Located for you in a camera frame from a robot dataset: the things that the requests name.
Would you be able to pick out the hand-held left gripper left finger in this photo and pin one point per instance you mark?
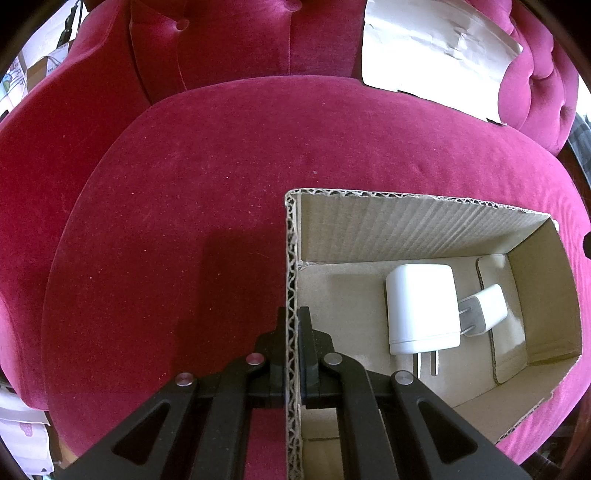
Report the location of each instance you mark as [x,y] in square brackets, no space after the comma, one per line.
[276,360]

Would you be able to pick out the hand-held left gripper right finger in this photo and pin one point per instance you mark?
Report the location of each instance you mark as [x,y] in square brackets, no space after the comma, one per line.
[308,364]

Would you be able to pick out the large white charger plug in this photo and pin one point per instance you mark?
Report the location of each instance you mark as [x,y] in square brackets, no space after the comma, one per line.
[420,304]

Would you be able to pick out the small white charger plug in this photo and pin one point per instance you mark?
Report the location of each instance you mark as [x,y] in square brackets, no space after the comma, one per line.
[489,307]

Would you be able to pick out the red velvet tufted armchair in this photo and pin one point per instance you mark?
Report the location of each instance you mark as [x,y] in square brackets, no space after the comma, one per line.
[184,184]

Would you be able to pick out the white printed box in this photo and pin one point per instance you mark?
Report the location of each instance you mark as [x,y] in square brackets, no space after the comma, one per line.
[23,429]

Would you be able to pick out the creased white paper sheet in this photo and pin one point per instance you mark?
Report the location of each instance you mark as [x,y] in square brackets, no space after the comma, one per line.
[425,50]

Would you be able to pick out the small brown cardboard box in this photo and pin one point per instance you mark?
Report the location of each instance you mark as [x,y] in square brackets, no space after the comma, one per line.
[44,69]

